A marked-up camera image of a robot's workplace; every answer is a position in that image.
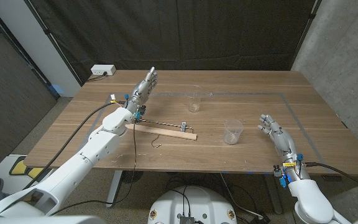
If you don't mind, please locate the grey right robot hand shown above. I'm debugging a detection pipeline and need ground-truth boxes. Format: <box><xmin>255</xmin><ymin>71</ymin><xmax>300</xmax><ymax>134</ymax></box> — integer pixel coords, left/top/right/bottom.
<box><xmin>257</xmin><ymin>113</ymin><xmax>298</xmax><ymax>160</ymax></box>

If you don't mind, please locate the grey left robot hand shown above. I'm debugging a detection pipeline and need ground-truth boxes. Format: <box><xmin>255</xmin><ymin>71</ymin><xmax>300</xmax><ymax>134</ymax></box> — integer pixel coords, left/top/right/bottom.
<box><xmin>124</xmin><ymin>66</ymin><xmax>158</xmax><ymax>114</ymax></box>

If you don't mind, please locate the clear plastic measuring cup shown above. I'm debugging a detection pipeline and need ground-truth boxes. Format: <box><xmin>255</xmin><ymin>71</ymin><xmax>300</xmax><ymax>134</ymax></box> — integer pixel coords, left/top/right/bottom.
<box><xmin>223</xmin><ymin>119</ymin><xmax>244</xmax><ymax>146</ymax></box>

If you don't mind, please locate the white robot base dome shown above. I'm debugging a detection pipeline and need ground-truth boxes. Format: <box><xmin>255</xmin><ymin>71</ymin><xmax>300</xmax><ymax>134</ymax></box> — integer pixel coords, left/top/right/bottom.
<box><xmin>147</xmin><ymin>185</ymin><xmax>238</xmax><ymax>224</ymax></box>

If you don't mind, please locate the clear glass beaker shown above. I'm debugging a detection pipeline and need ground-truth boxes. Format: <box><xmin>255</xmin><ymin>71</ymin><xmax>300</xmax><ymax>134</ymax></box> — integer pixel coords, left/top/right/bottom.
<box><xmin>185</xmin><ymin>85</ymin><xmax>203</xmax><ymax>113</ymax></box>

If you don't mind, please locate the wooden table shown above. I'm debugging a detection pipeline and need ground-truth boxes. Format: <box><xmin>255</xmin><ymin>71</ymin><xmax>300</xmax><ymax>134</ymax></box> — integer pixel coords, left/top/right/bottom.
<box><xmin>85</xmin><ymin>91</ymin><xmax>332</xmax><ymax>174</ymax></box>

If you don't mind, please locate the white power outlet box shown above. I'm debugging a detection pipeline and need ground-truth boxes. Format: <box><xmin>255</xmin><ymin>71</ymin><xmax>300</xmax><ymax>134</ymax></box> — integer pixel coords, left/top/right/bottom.
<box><xmin>90</xmin><ymin>64</ymin><xmax>117</xmax><ymax>77</ymax></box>

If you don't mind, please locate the flat wooden stick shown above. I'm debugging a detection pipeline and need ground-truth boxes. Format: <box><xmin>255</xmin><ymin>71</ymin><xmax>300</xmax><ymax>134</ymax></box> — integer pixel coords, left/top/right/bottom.
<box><xmin>125</xmin><ymin>123</ymin><xmax>198</xmax><ymax>141</ymax></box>

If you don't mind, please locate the grey table leg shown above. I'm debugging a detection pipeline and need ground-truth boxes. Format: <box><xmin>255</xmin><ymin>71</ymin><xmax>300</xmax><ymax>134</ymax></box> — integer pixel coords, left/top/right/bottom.
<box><xmin>264</xmin><ymin>174</ymin><xmax>284</xmax><ymax>215</ymax></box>

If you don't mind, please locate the black fabric backdrop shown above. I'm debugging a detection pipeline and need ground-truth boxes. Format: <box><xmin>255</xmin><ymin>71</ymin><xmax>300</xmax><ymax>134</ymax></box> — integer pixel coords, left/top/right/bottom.
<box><xmin>23</xmin><ymin>0</ymin><xmax>323</xmax><ymax>85</ymax></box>

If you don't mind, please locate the black power adapter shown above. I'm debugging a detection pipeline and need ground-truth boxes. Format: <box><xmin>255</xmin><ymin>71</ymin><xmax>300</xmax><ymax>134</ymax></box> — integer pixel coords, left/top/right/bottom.
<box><xmin>249</xmin><ymin>213</ymin><xmax>272</xmax><ymax>224</ymax></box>

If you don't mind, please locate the round black floor fan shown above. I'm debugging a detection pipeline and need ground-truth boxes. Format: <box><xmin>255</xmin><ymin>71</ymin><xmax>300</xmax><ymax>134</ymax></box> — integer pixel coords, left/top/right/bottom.
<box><xmin>121</xmin><ymin>170</ymin><xmax>144</xmax><ymax>184</ymax></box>

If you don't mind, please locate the backdrop stand pole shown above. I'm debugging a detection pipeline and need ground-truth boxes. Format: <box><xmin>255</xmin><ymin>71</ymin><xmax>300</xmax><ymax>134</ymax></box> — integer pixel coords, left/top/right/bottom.
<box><xmin>23</xmin><ymin>0</ymin><xmax>84</xmax><ymax>86</ymax></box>
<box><xmin>290</xmin><ymin>0</ymin><xmax>323</xmax><ymax>72</ymax></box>

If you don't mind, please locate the white table leg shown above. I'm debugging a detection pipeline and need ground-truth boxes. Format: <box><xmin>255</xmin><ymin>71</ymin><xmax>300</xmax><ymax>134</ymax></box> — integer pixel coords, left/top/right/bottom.
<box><xmin>106</xmin><ymin>170</ymin><xmax>124</xmax><ymax>208</ymax></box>

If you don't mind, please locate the dark wooden door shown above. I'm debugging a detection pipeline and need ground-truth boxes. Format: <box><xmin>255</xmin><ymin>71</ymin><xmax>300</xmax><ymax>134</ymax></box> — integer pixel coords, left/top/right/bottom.
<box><xmin>0</xmin><ymin>6</ymin><xmax>58</xmax><ymax>166</ymax></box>

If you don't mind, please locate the white yellow floor machine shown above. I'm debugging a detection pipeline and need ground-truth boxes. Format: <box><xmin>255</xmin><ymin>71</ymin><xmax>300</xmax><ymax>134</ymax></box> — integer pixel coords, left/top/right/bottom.
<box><xmin>0</xmin><ymin>154</ymin><xmax>58</xmax><ymax>195</ymax></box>

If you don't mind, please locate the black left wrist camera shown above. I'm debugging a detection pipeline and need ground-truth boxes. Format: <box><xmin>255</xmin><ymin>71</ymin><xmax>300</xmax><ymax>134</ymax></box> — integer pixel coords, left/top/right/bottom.
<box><xmin>134</xmin><ymin>105</ymin><xmax>147</xmax><ymax>121</ymax></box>

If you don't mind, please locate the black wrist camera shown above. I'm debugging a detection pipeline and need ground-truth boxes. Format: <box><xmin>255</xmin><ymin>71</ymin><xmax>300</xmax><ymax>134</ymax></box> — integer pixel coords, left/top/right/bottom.
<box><xmin>134</xmin><ymin>105</ymin><xmax>147</xmax><ymax>121</ymax></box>
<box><xmin>273</xmin><ymin>164</ymin><xmax>291</xmax><ymax>189</ymax></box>

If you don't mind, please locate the twisted thin rope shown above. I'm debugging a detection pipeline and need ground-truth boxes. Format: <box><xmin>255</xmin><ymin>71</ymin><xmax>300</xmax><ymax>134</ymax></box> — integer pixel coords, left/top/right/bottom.
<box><xmin>140</xmin><ymin>118</ymin><xmax>195</xmax><ymax>130</ymax></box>

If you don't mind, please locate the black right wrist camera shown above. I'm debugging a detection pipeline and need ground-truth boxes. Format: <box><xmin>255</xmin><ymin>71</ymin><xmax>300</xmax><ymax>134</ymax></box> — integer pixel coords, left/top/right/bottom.
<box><xmin>273</xmin><ymin>164</ymin><xmax>291</xmax><ymax>189</ymax></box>

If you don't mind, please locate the black outlet cable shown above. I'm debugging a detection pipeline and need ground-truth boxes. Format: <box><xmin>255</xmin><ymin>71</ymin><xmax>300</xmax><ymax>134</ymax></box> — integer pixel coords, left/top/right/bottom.
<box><xmin>87</xmin><ymin>72</ymin><xmax>108</xmax><ymax>82</ymax></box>

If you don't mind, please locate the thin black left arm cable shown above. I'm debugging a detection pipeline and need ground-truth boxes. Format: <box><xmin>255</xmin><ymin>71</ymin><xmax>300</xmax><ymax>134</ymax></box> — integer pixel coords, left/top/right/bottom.
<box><xmin>50</xmin><ymin>119</ymin><xmax>138</xmax><ymax>217</ymax></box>

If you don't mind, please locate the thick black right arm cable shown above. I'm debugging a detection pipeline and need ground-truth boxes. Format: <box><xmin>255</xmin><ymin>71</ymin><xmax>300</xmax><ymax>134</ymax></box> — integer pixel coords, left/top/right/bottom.
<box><xmin>305</xmin><ymin>161</ymin><xmax>358</xmax><ymax>198</ymax></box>

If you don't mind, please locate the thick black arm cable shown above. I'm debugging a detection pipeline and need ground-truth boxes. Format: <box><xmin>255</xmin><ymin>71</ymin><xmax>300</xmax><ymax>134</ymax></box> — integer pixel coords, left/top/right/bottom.
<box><xmin>23</xmin><ymin>101</ymin><xmax>126</xmax><ymax>190</ymax></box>
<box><xmin>305</xmin><ymin>161</ymin><xmax>358</xmax><ymax>198</ymax></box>

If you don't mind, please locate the white floor cable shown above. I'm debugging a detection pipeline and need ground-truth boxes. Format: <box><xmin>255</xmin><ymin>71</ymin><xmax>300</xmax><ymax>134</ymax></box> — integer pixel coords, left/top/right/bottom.
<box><xmin>219</xmin><ymin>172</ymin><xmax>262</xmax><ymax>218</ymax></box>

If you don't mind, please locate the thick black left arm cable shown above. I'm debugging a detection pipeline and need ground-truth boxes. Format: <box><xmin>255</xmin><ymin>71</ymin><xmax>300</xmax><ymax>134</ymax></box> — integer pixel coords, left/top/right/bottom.
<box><xmin>23</xmin><ymin>101</ymin><xmax>126</xmax><ymax>190</ymax></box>

